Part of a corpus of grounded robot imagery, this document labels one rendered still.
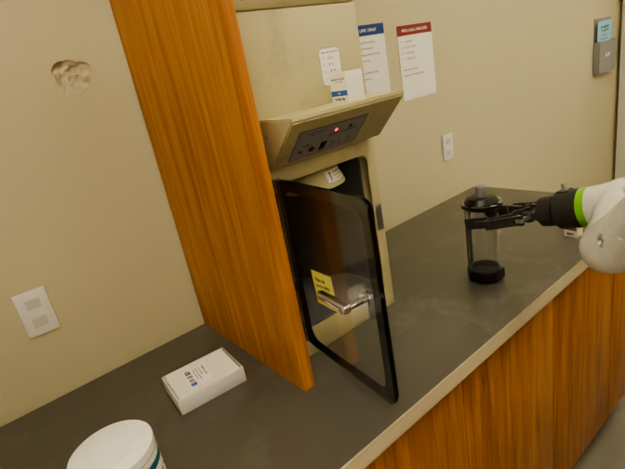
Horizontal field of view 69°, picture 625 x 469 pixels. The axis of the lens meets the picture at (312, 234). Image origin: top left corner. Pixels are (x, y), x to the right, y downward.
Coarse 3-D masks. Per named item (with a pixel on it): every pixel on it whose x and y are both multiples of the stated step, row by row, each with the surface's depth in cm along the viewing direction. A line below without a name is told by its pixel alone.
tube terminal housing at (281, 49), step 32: (256, 32) 89; (288, 32) 94; (320, 32) 98; (352, 32) 104; (256, 64) 90; (288, 64) 95; (352, 64) 106; (256, 96) 91; (288, 96) 96; (320, 96) 101; (320, 160) 104; (384, 256) 123; (384, 288) 125
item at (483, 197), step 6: (480, 186) 123; (480, 192) 123; (468, 198) 125; (474, 198) 124; (480, 198) 123; (486, 198) 122; (492, 198) 122; (498, 198) 123; (468, 204) 124; (474, 204) 122; (480, 204) 122; (486, 204) 121; (492, 204) 121
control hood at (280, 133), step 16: (368, 96) 100; (384, 96) 97; (400, 96) 101; (304, 112) 92; (320, 112) 88; (336, 112) 90; (352, 112) 94; (368, 112) 98; (384, 112) 103; (272, 128) 89; (288, 128) 85; (304, 128) 88; (368, 128) 105; (272, 144) 91; (288, 144) 89; (272, 160) 93
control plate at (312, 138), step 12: (348, 120) 95; (360, 120) 99; (312, 132) 90; (324, 132) 93; (336, 132) 96; (348, 132) 100; (300, 144) 91; (312, 144) 94; (336, 144) 101; (300, 156) 96
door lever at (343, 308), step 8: (320, 296) 83; (328, 296) 82; (360, 296) 80; (328, 304) 81; (336, 304) 79; (344, 304) 78; (352, 304) 78; (360, 304) 79; (368, 304) 79; (344, 312) 77
